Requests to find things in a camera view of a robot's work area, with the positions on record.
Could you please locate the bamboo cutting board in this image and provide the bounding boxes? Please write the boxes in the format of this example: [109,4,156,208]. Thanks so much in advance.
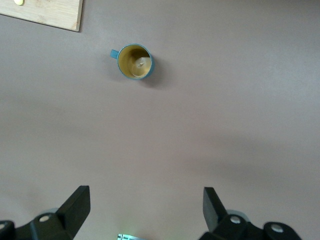
[0,0,84,33]

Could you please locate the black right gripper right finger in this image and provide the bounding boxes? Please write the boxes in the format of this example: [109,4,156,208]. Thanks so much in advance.
[198,186,301,240]

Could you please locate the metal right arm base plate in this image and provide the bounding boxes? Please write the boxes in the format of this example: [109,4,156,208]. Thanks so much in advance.
[117,233,148,240]

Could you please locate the teal mug with yellow inside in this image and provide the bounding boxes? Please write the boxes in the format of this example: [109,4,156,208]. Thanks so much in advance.
[110,43,155,81]

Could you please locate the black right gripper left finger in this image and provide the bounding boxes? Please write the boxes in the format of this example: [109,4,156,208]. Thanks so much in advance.
[0,185,91,240]

